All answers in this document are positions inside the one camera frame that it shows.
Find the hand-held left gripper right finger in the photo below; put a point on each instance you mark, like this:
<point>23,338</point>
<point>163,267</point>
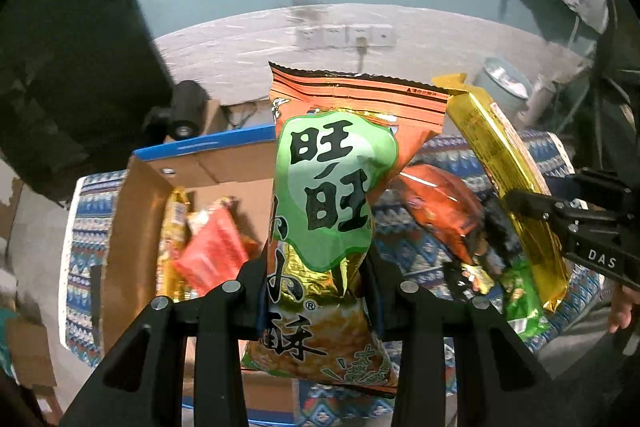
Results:
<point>395,307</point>

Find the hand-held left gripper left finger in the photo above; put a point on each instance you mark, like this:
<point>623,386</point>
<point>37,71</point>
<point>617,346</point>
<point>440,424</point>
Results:
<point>250,297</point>

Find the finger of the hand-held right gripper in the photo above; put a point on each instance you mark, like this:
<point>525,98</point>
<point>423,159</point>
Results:
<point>600,189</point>
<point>537,207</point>

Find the red orange snack packet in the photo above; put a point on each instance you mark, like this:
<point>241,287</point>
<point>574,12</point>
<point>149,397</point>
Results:
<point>215,254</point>

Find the yellow snack packet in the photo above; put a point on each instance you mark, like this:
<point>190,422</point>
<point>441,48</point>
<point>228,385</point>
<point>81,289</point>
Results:
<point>175,237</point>
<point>500,147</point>

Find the pale orange snack packet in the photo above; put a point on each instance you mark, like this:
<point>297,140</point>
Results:
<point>210,214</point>

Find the large orange green snack bag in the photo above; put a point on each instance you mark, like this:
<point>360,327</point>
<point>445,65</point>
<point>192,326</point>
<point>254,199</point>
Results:
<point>325,187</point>

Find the blue-sided cardboard box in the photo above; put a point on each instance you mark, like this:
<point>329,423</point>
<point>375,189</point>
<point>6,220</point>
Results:
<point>145,207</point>

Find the person's right hand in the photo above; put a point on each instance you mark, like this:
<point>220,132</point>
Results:
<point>624,307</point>

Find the black snack packet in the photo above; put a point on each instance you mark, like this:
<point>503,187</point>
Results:
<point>495,229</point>

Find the green snack packet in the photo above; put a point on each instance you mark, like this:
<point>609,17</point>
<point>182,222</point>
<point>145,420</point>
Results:
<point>521,302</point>

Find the black metal stand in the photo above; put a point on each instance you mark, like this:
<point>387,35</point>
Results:
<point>612,82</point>

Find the light blue trash bin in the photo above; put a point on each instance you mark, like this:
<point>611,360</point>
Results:
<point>500,87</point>

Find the blue patterned tablecloth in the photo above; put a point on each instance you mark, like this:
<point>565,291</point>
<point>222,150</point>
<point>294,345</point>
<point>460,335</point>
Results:
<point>85,227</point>

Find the small brown cardboard box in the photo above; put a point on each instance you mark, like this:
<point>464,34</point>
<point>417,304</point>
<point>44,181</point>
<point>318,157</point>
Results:
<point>215,119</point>

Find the flat cardboard piece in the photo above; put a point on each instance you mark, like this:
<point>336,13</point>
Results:
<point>30,352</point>

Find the large black panel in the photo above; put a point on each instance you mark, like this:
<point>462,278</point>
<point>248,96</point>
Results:
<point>75,57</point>

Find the white wall socket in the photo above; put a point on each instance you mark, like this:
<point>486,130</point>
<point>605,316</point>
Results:
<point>385,36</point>
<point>334,36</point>
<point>308,37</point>
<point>360,34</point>

